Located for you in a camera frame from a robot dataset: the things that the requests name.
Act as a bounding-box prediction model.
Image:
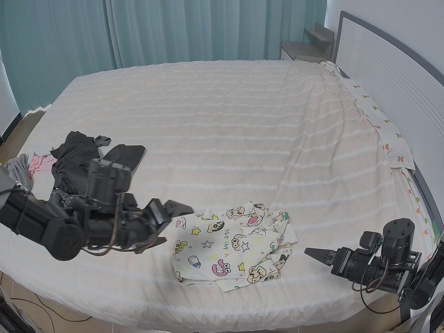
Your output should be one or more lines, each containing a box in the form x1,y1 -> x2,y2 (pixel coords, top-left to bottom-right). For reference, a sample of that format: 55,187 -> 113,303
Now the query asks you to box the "bed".
0,11 -> 444,329

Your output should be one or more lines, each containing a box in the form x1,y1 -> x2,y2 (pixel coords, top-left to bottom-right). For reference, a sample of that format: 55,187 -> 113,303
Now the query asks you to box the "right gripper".
331,247 -> 363,280

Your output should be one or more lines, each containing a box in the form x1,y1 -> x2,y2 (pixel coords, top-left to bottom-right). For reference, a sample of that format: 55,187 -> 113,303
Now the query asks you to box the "grey bedside table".
280,22 -> 335,62

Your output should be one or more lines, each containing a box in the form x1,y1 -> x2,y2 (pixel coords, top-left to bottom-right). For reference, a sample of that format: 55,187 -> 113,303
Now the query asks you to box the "light grey garment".
4,153 -> 35,191

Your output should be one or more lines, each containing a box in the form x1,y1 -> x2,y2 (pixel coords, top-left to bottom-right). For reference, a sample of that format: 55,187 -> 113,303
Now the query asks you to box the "pink garment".
28,154 -> 53,180

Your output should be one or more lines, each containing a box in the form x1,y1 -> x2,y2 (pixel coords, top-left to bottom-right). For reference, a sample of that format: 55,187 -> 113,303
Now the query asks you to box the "blue-green curtain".
104,0 -> 330,70
0,0 -> 122,115

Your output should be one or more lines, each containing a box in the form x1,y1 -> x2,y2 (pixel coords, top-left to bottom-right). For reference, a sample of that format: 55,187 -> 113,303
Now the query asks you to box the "black cable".
10,295 -> 93,333
81,243 -> 120,257
350,278 -> 404,315

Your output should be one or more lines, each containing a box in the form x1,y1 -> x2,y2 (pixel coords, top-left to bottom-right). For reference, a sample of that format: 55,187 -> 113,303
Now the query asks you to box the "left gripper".
117,200 -> 194,255

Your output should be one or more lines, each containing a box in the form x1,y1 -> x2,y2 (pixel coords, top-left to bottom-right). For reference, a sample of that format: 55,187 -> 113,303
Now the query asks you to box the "white printed pillow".
320,60 -> 417,174

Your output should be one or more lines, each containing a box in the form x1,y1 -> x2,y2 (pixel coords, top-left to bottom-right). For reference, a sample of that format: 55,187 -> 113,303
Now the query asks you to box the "black garment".
51,131 -> 146,211

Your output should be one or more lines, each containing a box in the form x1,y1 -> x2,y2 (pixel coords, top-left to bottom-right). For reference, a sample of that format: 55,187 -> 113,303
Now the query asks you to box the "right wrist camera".
359,231 -> 383,252

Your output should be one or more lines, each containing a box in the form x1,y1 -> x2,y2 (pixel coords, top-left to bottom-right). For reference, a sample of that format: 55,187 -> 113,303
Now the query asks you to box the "white printed pyjama top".
172,201 -> 298,293

